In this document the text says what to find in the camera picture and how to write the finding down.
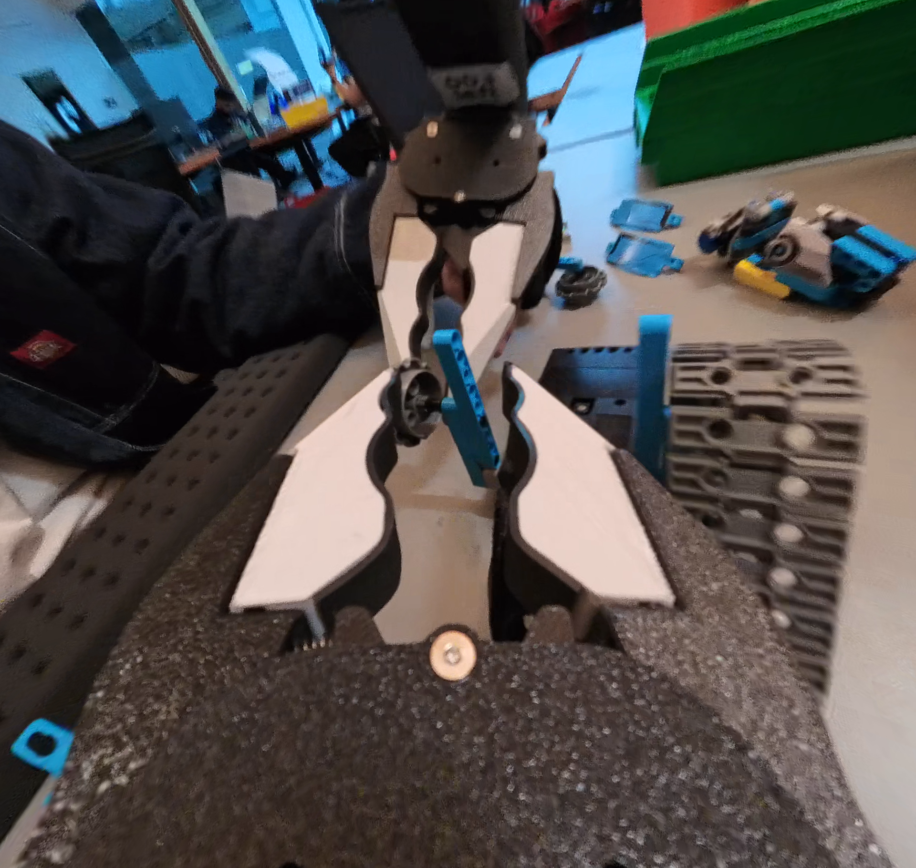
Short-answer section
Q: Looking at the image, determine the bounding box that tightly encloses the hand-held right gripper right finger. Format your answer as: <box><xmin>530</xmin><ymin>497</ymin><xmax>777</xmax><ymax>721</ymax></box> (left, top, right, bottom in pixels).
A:
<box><xmin>503</xmin><ymin>363</ymin><xmax>677</xmax><ymax>609</ymax></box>

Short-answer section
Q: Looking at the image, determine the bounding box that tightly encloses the short blue toy beam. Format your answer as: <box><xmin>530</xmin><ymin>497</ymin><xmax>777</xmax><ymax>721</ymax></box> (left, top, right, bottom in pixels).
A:
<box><xmin>431</xmin><ymin>330</ymin><xmax>502</xmax><ymax>490</ymax></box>

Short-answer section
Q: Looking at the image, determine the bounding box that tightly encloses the black dimpled pad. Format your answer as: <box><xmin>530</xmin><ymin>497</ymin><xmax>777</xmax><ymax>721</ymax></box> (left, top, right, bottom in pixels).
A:
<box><xmin>0</xmin><ymin>335</ymin><xmax>352</xmax><ymax>833</ymax></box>

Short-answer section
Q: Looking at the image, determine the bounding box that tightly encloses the person's denim jacket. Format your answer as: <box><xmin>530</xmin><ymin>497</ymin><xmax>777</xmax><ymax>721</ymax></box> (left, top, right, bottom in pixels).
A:
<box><xmin>0</xmin><ymin>120</ymin><xmax>216</xmax><ymax>468</ymax></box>

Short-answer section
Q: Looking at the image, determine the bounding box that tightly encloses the blue toy panel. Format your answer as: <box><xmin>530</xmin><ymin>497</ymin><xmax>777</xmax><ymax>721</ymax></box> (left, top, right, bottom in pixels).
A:
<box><xmin>608</xmin><ymin>199</ymin><xmax>684</xmax><ymax>233</ymax></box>
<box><xmin>604</xmin><ymin>234</ymin><xmax>684</xmax><ymax>278</ymax></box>

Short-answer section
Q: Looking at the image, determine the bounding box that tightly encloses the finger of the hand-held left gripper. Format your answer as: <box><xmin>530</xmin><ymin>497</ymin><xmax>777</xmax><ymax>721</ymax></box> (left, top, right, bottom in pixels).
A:
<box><xmin>375</xmin><ymin>217</ymin><xmax>437</xmax><ymax>371</ymax></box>
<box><xmin>458</xmin><ymin>224</ymin><xmax>528</xmax><ymax>382</ymax></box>

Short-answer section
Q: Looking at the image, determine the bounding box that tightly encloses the black motor battery block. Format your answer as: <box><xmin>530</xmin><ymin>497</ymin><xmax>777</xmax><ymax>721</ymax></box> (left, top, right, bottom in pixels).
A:
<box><xmin>540</xmin><ymin>313</ymin><xmax>867</xmax><ymax>693</ymax></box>

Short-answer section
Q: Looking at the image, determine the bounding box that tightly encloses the person's left hand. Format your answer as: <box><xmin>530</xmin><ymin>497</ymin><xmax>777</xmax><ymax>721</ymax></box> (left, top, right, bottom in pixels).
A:
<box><xmin>438</xmin><ymin>256</ymin><xmax>472</xmax><ymax>305</ymax></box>

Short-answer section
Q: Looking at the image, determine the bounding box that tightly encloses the black toy sprocket wheel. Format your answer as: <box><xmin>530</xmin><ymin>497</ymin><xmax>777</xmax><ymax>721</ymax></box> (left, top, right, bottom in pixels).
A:
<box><xmin>381</xmin><ymin>358</ymin><xmax>446</xmax><ymax>448</ymax></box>

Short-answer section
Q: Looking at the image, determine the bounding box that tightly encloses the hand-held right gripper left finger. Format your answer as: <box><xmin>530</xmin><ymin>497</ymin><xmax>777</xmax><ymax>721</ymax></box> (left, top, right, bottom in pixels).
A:
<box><xmin>229</xmin><ymin>370</ymin><xmax>402</xmax><ymax>613</ymax></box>

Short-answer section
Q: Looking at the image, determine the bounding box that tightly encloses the blue brick separator tool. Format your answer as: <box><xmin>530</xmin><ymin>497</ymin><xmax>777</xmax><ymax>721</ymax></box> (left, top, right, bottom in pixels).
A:
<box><xmin>10</xmin><ymin>719</ymin><xmax>76</xmax><ymax>776</ymax></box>

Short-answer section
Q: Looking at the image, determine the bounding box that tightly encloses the green storage bin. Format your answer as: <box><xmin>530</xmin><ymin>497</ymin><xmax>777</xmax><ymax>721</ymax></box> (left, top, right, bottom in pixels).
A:
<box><xmin>633</xmin><ymin>0</ymin><xmax>916</xmax><ymax>188</ymax></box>

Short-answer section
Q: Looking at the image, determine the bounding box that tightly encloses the person's left forearm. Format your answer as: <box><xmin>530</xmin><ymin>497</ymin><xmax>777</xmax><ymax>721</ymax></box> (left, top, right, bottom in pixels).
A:
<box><xmin>136</xmin><ymin>174</ymin><xmax>380</xmax><ymax>371</ymax></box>

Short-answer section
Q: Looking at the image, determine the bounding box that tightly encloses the small black toy wheel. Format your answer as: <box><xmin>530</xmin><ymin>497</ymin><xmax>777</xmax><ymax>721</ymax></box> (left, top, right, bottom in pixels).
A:
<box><xmin>554</xmin><ymin>258</ymin><xmax>609</xmax><ymax>309</ymax></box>

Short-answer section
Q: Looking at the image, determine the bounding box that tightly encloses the small blue white toy robot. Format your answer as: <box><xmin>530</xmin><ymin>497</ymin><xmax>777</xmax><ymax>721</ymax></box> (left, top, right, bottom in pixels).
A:
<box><xmin>697</xmin><ymin>191</ymin><xmax>916</xmax><ymax>311</ymax></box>

